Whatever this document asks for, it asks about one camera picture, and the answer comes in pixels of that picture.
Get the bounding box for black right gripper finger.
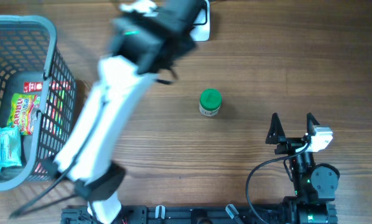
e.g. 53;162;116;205
265;113;286;144
307;113;320;136

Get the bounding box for green lid jar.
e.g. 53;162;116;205
199;88;222;117

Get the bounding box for red Nescafe coffee stick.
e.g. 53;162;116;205
23;81;71;93

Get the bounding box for Haribo gummy candy bag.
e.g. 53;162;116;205
7;93;40;135

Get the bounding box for teal tissue packet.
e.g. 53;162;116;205
0;126;22;171

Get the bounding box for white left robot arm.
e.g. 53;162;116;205
46;1;208;223

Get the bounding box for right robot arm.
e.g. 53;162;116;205
266;113;340;224

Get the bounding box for white barcode scanner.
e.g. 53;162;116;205
190;0;210;42

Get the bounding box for grey plastic shopping basket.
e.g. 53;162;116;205
0;16;77;191

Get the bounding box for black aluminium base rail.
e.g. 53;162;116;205
60;204;338;224

